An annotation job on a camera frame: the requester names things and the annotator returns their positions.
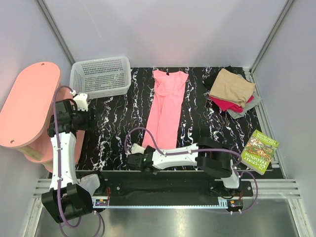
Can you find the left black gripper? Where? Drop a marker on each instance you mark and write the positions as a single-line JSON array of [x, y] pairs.
[[90, 123]]

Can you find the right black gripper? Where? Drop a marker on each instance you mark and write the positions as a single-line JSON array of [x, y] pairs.
[[155, 173]]

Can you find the pink t-shirt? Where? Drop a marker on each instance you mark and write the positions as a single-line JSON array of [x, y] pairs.
[[164, 117]]

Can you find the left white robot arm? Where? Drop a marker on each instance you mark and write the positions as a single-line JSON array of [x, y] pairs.
[[68, 198]]

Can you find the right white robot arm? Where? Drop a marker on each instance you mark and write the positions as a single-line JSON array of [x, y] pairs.
[[212, 157]]

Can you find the white plastic mesh basket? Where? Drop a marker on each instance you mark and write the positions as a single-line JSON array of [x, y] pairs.
[[105, 77]]

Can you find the pink three-tier shelf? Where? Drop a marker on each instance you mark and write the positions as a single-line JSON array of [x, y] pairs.
[[25, 115]]

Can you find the magenta folded t-shirt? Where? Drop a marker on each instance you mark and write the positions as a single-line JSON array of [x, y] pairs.
[[225, 105]]

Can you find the black folded t-shirt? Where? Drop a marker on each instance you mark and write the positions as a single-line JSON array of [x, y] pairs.
[[209, 81]]

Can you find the green treehouse book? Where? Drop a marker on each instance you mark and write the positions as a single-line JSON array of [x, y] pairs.
[[259, 151]]

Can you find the tan folded t-shirt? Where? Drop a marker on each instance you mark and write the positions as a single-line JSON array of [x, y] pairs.
[[232, 88]]

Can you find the grey folded t-shirt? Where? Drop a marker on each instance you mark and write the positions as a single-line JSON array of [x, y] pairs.
[[249, 105]]

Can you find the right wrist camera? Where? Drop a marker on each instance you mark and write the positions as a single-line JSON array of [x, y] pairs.
[[135, 158]]

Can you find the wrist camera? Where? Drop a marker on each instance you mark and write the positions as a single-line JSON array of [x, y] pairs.
[[82, 100], [135, 158]]

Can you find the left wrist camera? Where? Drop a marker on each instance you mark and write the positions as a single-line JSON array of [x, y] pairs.
[[82, 100]]

